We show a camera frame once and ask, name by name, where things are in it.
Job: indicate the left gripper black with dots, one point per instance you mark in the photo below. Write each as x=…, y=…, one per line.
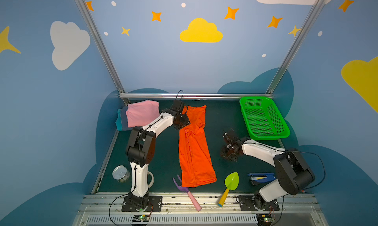
x=183, y=121

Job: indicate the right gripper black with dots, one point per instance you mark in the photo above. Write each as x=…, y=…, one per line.
x=229, y=145

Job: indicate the green plastic basket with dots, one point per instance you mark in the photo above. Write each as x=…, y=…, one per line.
x=263, y=119

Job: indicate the orange t shirt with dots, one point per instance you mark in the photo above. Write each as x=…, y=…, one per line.
x=194, y=155

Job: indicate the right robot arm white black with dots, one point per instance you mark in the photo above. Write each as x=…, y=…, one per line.
x=293, y=174

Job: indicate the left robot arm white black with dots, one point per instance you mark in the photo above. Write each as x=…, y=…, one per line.
x=141, y=148

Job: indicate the green toy shovel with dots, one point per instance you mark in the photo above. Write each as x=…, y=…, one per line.
x=231, y=183

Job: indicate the blue stapler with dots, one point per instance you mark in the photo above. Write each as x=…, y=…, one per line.
x=260, y=178

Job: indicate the pink folded t shirt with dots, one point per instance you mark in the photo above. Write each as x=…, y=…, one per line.
x=142, y=113

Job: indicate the grey folded t shirt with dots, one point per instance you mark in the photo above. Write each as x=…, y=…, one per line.
x=124, y=118

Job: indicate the teal folded t shirt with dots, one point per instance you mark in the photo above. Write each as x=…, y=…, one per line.
x=118, y=122

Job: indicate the back horizontal aluminium bar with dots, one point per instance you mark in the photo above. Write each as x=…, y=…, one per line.
x=189, y=96

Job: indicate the purple toy garden fork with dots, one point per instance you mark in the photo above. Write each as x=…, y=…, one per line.
x=187, y=191

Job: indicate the white tape roll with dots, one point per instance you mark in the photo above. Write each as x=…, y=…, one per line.
x=152, y=179

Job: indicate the right circuit board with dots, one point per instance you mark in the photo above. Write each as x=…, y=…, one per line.
x=264, y=220

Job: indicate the circuit board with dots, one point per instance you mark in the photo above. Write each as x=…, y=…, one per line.
x=143, y=219
x=264, y=220

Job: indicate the silver tin can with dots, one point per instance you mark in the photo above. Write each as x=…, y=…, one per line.
x=121, y=174

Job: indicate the left circuit board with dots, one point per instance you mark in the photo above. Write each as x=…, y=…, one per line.
x=143, y=219

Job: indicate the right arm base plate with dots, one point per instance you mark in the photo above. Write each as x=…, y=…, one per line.
x=256, y=203

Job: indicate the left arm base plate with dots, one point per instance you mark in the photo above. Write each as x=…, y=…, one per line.
x=153, y=203

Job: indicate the aluminium rail base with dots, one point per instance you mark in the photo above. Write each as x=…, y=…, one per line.
x=176, y=209

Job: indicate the left aluminium frame post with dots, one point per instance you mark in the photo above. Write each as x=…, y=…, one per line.
x=85, y=12

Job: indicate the aluminium frame post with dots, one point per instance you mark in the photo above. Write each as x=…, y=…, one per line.
x=299, y=39
x=85, y=12

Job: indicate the right aluminium frame post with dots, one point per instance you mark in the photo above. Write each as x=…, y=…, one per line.
x=299, y=39

